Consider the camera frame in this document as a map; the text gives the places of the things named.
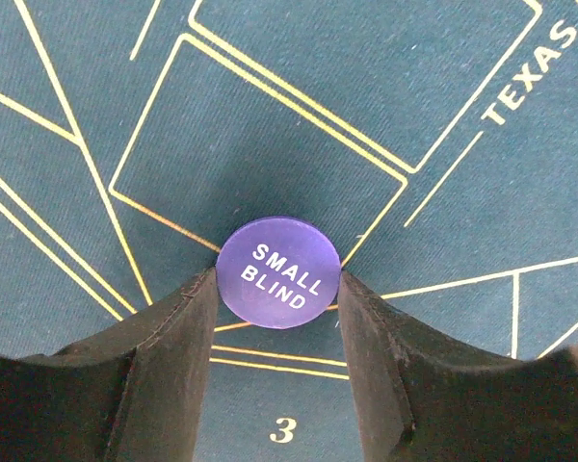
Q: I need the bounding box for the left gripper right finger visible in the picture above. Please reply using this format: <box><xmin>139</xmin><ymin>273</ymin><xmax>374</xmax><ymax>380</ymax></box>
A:
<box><xmin>338</xmin><ymin>272</ymin><xmax>578</xmax><ymax>461</ymax></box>

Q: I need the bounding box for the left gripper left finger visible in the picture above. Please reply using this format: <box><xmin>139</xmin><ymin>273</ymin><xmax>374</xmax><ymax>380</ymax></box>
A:
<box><xmin>0</xmin><ymin>269</ymin><xmax>219</xmax><ymax>461</ymax></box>

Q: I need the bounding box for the purple small blind button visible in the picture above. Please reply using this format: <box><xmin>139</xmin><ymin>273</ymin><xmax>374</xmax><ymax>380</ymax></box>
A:
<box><xmin>216</xmin><ymin>217</ymin><xmax>341</xmax><ymax>329</ymax></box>

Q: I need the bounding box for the round blue poker mat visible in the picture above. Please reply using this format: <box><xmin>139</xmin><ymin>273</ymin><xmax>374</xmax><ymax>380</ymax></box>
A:
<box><xmin>0</xmin><ymin>1</ymin><xmax>578</xmax><ymax>461</ymax></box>

